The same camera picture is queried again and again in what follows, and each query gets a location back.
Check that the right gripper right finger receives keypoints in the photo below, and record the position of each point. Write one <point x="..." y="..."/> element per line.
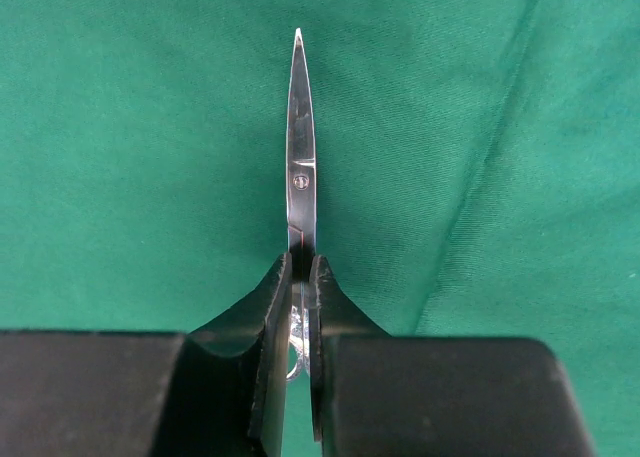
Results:
<point x="375" y="394"/>

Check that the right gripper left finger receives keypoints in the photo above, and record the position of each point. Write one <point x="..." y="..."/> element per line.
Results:
<point x="217" y="391"/>

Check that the green surgical cloth wrap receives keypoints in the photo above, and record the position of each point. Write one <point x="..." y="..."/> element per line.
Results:
<point x="478" y="168"/>

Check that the steel surgical scissors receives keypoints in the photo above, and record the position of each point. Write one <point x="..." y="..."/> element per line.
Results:
<point x="301" y="200"/>

